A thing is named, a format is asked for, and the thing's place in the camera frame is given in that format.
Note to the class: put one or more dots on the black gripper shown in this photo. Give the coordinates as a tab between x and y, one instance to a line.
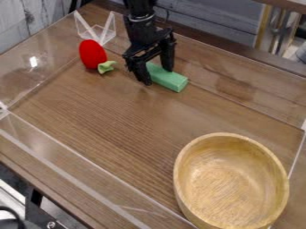
149	42

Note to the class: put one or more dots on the green rectangular block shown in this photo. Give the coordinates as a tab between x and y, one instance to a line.
170	80

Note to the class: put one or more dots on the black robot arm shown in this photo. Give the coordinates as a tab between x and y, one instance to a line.
139	9

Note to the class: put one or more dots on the wooden brown bowl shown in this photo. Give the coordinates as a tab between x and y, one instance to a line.
230	182

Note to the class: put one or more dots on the red plush strawberry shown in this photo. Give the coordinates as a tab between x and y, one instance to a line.
93	56

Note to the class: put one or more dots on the clear acrylic corner bracket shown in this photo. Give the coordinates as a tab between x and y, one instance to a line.
99	33

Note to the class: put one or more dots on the gold metal chair frame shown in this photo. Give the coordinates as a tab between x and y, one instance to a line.
276	30

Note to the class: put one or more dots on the clear acrylic front wall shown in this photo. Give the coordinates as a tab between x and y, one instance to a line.
91	193

